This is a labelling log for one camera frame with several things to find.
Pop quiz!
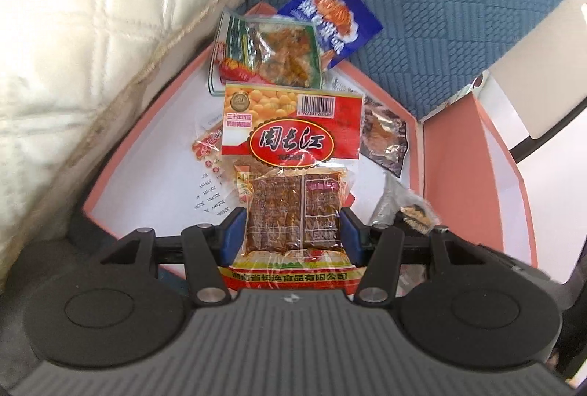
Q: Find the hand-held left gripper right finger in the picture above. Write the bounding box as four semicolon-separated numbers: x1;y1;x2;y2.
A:
339;207;496;306

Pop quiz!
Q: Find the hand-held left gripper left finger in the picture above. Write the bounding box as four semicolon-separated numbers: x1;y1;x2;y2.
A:
98;207;248;306

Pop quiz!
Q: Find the clear meat snack packet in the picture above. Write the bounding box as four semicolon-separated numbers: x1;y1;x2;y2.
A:
371;173;441;236

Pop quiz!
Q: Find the pink cardboard box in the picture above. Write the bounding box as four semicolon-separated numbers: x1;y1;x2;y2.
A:
81;1;423;282

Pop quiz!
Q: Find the red yellow tofu snack packet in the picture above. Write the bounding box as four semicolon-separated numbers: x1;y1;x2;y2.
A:
218;81;365;291

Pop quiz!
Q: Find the pink shoebox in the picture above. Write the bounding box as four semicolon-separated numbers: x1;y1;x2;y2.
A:
419;75;539;268

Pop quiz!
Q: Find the green snack packet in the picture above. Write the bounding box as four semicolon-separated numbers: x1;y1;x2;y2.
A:
207;8;324;96

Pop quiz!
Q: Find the small red clear snack packet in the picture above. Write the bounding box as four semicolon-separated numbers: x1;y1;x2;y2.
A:
192;127;225;177

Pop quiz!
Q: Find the dark brown snack packet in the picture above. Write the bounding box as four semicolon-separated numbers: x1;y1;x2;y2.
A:
360;98;409;179

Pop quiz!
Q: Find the cream plastic chair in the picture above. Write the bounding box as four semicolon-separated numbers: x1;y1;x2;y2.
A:
419;1;587;167

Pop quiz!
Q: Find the blue snack packet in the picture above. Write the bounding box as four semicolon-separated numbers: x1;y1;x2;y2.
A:
277;0;383;69

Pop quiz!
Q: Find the white quilted cushion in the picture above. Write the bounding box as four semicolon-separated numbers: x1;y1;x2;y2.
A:
0;0;282;282

